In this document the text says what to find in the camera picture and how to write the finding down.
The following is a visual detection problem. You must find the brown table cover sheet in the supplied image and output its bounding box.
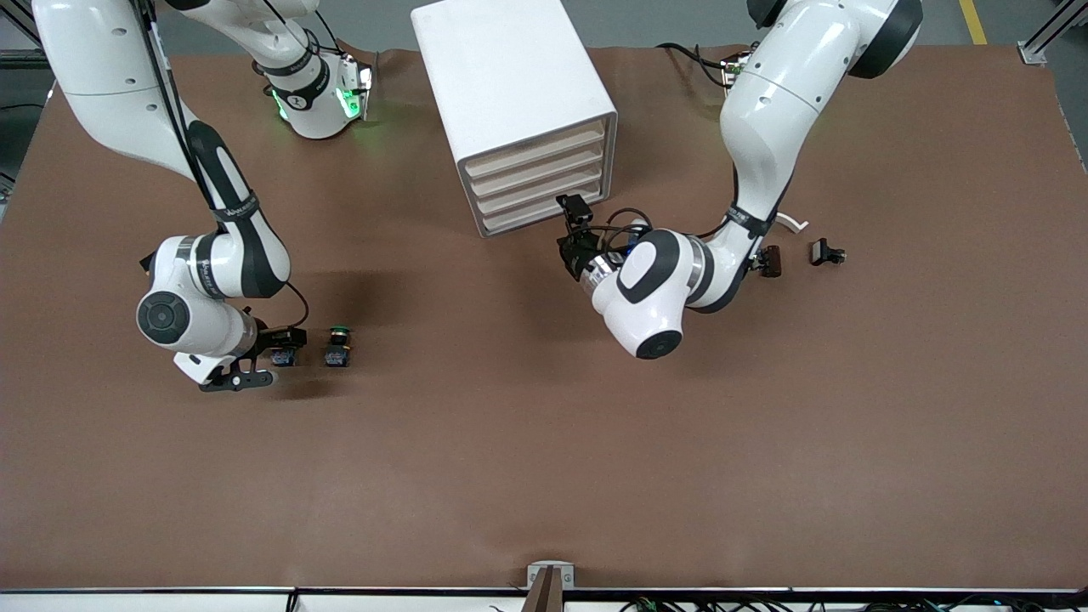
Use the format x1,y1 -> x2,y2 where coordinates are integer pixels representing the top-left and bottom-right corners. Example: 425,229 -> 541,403
0,44 -> 1088,592

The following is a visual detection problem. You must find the black right camera bracket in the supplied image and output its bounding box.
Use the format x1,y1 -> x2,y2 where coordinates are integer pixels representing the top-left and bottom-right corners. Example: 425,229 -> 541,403
199,360 -> 275,394

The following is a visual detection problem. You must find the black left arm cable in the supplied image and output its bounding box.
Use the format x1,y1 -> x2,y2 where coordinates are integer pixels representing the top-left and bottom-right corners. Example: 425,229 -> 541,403
586,207 -> 655,260

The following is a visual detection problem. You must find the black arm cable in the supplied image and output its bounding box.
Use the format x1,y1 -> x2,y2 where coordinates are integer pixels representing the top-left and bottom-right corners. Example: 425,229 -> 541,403
586,207 -> 655,260
127,0 -> 311,332

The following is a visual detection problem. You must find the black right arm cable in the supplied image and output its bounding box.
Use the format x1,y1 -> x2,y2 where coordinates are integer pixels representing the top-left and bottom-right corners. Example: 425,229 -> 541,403
127,0 -> 311,332

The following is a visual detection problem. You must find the white table edge rail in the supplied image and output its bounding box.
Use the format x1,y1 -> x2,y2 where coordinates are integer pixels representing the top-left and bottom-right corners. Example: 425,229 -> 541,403
0,586 -> 1088,612

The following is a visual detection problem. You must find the grey metal bracket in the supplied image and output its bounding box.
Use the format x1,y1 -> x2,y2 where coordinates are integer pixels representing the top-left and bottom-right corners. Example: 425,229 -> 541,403
527,561 -> 575,590

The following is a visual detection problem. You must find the dark camera mount bar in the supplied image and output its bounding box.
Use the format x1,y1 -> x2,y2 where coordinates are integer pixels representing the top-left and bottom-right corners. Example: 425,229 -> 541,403
520,568 -> 565,612

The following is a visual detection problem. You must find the aluminium frame profile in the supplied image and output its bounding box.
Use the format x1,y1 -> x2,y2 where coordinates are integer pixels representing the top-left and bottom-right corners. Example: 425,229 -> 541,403
1017,0 -> 1088,66
0,0 -> 56,71

